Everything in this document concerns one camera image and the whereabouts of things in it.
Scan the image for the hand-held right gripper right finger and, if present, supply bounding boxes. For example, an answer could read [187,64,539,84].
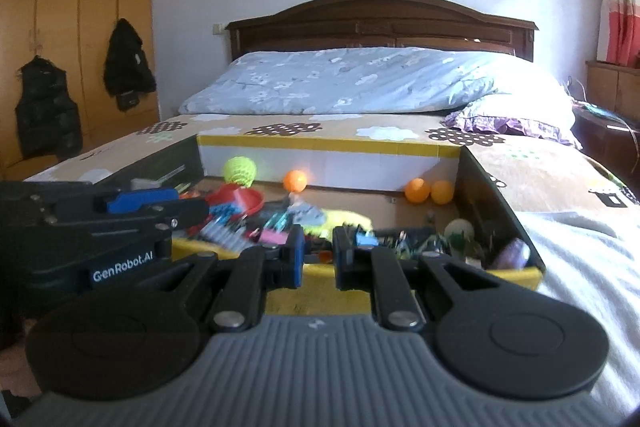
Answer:
[332,226,538,334]

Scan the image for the wooden cabinet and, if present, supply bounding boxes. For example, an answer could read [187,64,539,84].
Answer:
[585,59,640,128]

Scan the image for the grey studded brick plate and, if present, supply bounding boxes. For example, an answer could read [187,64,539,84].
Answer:
[290,203,326,225]

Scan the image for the white cable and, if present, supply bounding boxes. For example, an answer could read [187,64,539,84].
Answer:
[565,77,633,130]

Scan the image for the wooden wardrobe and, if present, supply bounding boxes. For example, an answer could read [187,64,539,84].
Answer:
[0,0,161,180]

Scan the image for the dark wooden nightstand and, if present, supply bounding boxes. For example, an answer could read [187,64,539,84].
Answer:
[570,102,640,192]

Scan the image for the red plastic bowl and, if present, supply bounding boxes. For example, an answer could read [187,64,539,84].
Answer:
[205,183,266,215]

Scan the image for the orange ping pong ball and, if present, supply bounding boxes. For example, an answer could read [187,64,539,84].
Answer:
[283,170,308,194]
[430,181,455,205]
[405,178,432,204]

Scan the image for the white ball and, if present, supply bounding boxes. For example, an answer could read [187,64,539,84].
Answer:
[444,218,475,248]

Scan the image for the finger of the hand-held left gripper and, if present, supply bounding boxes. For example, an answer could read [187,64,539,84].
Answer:
[94,188,181,214]
[91,198,210,236]

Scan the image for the yellow cloth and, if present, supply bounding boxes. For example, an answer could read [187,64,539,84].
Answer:
[320,207,373,233]

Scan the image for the yellow cardboard box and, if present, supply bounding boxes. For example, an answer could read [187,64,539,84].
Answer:
[95,131,547,317]

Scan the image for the black jacket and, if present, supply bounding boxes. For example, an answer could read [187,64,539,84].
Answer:
[102,18,157,112]

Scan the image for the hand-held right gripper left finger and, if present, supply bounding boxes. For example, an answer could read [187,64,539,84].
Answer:
[167,223,307,334]

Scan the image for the purple frilled pillow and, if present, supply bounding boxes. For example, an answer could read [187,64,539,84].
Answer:
[440,94,583,150]

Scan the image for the yellow-green shuttlecock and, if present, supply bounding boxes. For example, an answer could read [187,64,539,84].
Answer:
[222,157,258,185]

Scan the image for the light blue floral quilt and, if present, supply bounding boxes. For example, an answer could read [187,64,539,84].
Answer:
[178,46,576,118]

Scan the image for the black padded vest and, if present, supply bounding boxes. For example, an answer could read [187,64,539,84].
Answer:
[14,55,83,160]

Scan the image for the dark wooden headboard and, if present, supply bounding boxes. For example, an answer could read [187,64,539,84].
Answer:
[225,0,538,62]

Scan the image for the purple plastic piece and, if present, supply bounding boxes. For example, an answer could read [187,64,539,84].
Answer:
[492,238,530,270]

